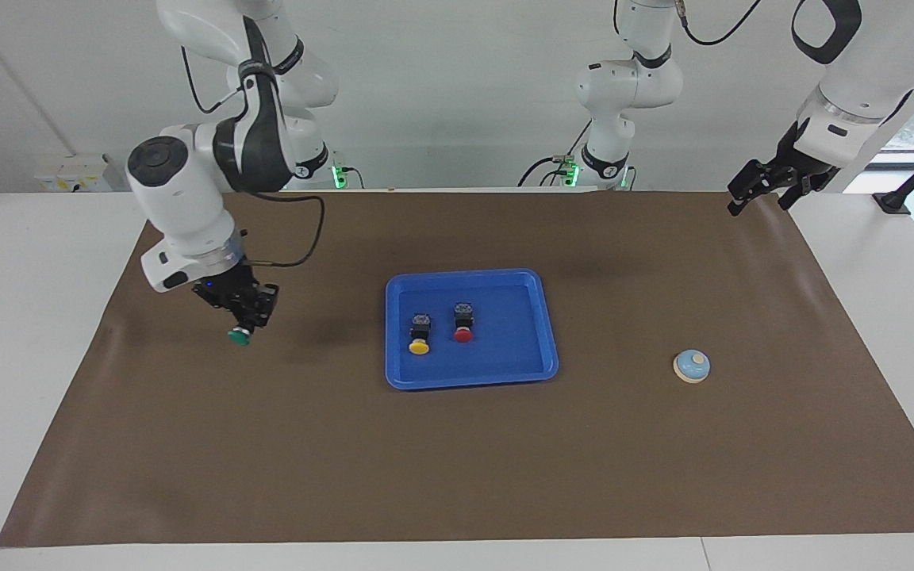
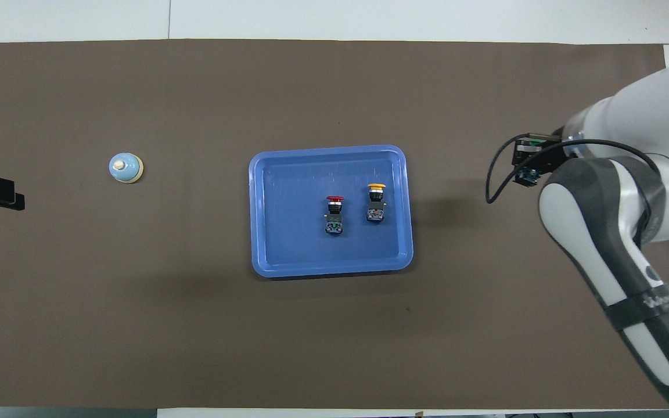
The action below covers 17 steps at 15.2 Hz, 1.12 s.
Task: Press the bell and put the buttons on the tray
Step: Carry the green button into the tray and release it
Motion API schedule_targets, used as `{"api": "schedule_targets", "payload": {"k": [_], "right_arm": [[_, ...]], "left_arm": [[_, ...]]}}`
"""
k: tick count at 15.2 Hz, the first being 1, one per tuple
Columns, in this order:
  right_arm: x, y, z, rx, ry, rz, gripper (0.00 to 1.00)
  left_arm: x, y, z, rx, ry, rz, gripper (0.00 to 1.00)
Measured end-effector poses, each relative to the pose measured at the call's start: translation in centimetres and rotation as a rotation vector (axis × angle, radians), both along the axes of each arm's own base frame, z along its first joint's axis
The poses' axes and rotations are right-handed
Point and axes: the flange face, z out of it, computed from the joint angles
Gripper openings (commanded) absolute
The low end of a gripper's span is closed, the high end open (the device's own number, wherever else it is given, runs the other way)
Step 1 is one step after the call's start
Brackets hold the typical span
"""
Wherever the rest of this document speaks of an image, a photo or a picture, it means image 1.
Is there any yellow push button switch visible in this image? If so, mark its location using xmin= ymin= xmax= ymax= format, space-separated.
xmin=408 ymin=312 xmax=434 ymax=356

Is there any light blue service bell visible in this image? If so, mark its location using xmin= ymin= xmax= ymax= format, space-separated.
xmin=673 ymin=349 xmax=712 ymax=385

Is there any blue plastic tray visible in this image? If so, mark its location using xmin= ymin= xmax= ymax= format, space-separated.
xmin=384 ymin=268 xmax=560 ymax=391

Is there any brown table mat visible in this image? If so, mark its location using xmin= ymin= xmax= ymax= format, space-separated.
xmin=0 ymin=189 xmax=914 ymax=548

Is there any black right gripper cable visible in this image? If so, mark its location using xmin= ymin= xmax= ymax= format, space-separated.
xmin=251 ymin=193 xmax=325 ymax=268

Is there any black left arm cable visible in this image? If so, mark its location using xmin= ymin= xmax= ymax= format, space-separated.
xmin=678 ymin=0 xmax=763 ymax=47

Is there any white wall socket box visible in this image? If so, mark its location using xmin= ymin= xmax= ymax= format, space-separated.
xmin=35 ymin=155 xmax=113 ymax=193

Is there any black left base cable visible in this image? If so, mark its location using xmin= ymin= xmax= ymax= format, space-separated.
xmin=518 ymin=119 xmax=594 ymax=189

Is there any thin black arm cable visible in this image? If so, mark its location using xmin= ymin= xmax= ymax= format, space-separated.
xmin=181 ymin=46 xmax=245 ymax=116

